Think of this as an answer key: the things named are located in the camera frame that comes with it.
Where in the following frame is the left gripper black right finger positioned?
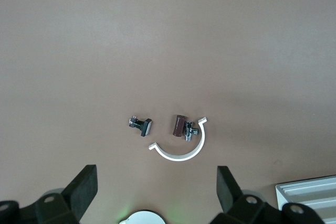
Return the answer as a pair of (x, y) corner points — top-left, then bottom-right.
(211, 166), (326, 224)

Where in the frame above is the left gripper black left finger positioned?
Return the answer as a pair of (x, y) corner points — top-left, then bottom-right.
(0, 165), (98, 224)

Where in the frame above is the beige cabinet drawer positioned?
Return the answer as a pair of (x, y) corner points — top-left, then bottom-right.
(301, 197), (336, 214)
(279, 180), (336, 196)
(282, 188), (336, 205)

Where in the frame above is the brown table cover mat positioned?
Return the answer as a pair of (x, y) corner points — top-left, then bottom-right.
(0, 0), (336, 224)

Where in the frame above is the white semicircular clamp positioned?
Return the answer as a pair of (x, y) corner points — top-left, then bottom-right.
(148, 117), (208, 162)

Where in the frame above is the black square switch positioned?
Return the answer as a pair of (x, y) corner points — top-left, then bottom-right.
(129, 115), (153, 138)

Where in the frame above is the white drawer cabinet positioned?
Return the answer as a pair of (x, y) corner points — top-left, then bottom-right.
(275, 175), (336, 224)

